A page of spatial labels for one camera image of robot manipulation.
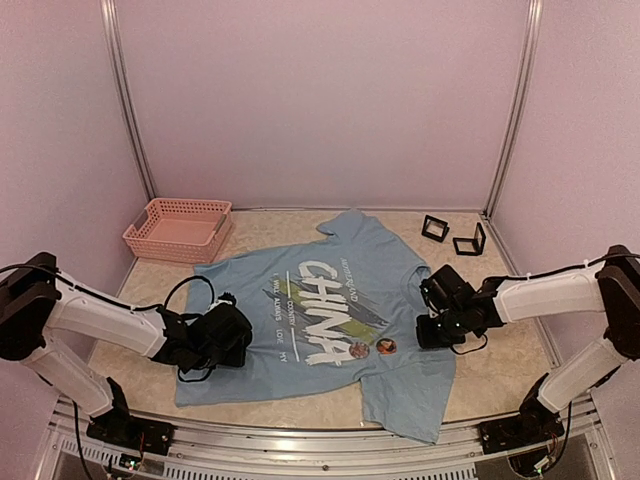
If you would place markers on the right aluminium frame post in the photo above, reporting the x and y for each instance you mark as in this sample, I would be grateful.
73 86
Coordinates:
517 108

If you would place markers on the round orange button brooch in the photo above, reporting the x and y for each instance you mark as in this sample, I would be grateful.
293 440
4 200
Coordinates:
386 346

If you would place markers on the front aluminium rail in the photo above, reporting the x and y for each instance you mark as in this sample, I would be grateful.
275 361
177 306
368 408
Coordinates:
210 450

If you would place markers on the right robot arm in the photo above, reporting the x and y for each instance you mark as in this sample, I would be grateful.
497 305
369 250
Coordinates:
607 285

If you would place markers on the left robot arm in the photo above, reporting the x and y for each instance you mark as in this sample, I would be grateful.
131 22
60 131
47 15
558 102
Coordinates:
38 301

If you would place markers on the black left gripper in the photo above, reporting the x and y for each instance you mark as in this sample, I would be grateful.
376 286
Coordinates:
236 357

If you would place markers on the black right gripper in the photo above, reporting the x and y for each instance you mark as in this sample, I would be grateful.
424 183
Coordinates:
426 339

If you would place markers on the round silver purple brooch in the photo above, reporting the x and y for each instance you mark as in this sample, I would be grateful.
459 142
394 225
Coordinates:
359 350

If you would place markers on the light blue printed t-shirt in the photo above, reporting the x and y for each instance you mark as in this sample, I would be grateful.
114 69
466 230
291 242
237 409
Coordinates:
307 304

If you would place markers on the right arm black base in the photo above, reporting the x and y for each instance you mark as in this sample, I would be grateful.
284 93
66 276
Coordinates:
533 423

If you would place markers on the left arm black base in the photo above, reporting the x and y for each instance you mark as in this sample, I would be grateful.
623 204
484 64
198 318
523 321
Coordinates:
119 427

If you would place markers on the black display box silver brooch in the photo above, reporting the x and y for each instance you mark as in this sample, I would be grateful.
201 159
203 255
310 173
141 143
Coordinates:
471 246

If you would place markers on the left aluminium frame post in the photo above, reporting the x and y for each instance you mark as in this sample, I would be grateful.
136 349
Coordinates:
110 21

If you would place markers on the pink plastic basket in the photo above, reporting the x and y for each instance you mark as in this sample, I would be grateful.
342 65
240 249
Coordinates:
186 231

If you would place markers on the aluminium frame post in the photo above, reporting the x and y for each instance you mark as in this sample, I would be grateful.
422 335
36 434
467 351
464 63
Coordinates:
517 108
110 21

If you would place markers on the black display box orange brooch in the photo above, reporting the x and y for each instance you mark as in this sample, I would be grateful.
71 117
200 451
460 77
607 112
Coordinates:
435 229

